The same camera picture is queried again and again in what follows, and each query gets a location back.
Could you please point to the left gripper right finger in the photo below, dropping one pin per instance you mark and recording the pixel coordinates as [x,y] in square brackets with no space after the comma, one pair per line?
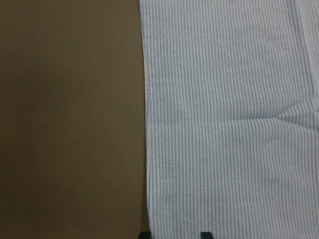
[206,235]

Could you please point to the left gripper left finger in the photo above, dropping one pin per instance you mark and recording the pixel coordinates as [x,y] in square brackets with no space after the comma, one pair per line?
[145,235]

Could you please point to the light blue striped shirt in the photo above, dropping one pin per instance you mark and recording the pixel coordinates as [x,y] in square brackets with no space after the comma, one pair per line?
[232,118]

